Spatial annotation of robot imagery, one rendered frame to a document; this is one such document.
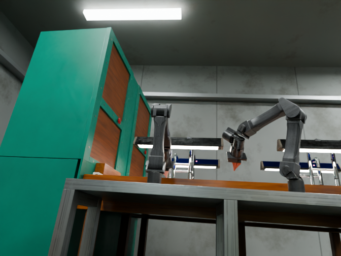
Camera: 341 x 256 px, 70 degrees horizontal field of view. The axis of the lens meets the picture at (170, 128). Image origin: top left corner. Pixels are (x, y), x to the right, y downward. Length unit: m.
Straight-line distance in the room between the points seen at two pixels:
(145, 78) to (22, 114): 2.57
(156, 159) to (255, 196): 0.45
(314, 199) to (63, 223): 0.85
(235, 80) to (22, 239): 3.37
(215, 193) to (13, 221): 1.09
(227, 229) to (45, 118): 1.23
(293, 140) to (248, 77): 2.92
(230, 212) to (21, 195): 1.13
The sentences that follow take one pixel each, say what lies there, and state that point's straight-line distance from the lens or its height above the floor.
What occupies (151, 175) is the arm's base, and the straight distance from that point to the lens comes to 1.07.
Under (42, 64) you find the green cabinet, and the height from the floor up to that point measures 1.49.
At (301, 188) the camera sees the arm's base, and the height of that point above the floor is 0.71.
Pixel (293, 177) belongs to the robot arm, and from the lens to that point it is 1.13.
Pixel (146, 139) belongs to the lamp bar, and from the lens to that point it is 1.71.
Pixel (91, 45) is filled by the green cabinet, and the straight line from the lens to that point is 1.83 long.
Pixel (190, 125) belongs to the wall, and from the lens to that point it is 3.55.
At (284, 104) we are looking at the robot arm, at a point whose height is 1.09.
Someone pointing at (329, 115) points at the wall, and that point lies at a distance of 4.11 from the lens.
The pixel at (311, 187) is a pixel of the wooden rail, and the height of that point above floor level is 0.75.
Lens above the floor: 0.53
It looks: 22 degrees up
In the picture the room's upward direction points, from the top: 4 degrees clockwise
